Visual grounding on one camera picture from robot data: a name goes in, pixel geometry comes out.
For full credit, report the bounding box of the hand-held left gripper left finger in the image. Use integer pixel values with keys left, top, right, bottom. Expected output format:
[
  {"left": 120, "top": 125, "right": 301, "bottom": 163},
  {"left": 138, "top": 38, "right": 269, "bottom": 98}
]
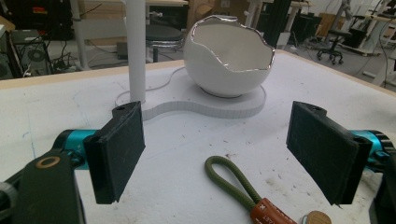
[{"left": 82, "top": 101, "right": 147, "bottom": 205}]

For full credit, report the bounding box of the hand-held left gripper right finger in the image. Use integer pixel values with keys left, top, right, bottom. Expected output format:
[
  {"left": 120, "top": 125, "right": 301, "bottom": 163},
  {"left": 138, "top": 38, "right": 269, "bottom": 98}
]
[{"left": 285, "top": 100, "right": 374, "bottom": 206}]

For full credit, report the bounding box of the green cord keychain orange tag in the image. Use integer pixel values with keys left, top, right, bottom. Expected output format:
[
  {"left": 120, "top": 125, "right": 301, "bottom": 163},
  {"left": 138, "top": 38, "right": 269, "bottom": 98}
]
[{"left": 204, "top": 155, "right": 332, "bottom": 224}]

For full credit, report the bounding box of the small black box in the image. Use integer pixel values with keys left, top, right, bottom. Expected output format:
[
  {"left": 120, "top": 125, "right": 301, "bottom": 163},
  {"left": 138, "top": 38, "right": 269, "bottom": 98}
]
[{"left": 116, "top": 41, "right": 129, "bottom": 61}]

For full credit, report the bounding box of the black office chair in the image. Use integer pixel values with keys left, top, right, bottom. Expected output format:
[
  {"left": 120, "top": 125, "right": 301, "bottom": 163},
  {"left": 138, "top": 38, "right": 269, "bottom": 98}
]
[{"left": 316, "top": 29, "right": 353, "bottom": 65}]

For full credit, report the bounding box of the white desk leg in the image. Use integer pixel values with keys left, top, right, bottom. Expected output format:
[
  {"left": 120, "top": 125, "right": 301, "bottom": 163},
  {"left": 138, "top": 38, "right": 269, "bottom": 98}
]
[{"left": 69, "top": 0, "right": 92, "bottom": 71}]

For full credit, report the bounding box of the white desk with wooden top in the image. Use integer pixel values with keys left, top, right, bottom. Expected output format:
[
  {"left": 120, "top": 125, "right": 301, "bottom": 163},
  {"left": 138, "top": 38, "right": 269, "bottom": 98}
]
[{"left": 362, "top": 13, "right": 396, "bottom": 89}]

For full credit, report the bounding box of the black round stool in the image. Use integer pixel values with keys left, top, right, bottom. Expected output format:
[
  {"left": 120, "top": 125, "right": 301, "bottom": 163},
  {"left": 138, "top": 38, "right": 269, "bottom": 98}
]
[{"left": 145, "top": 23, "right": 185, "bottom": 63}]

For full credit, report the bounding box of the black computer tower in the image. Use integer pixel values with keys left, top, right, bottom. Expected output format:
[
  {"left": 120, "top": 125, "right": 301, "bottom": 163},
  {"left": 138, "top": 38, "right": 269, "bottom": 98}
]
[{"left": 8, "top": 30, "right": 53, "bottom": 77}]

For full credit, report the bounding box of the white eggshell-shaped bowl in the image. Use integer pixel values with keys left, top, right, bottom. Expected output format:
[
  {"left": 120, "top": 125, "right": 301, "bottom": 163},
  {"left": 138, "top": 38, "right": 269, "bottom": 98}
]
[{"left": 182, "top": 14, "right": 276, "bottom": 99}]

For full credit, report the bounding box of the brown cardboard box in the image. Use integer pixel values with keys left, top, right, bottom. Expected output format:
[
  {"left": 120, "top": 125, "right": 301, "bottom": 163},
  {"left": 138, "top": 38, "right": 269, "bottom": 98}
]
[{"left": 186, "top": 0, "right": 219, "bottom": 30}]

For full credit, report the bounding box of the white lamp cable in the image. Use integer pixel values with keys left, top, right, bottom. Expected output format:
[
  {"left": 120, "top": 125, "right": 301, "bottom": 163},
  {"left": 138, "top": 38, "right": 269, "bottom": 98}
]
[{"left": 114, "top": 65, "right": 187, "bottom": 106}]

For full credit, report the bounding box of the white flat base plate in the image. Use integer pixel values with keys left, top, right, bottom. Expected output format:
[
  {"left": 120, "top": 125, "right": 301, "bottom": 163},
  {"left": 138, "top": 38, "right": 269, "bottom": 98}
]
[{"left": 113, "top": 0, "right": 268, "bottom": 121}]

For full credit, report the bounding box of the black metal post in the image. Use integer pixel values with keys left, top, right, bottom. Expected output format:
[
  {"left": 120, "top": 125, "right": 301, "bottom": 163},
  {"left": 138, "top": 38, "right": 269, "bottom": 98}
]
[{"left": 263, "top": 0, "right": 294, "bottom": 49}]

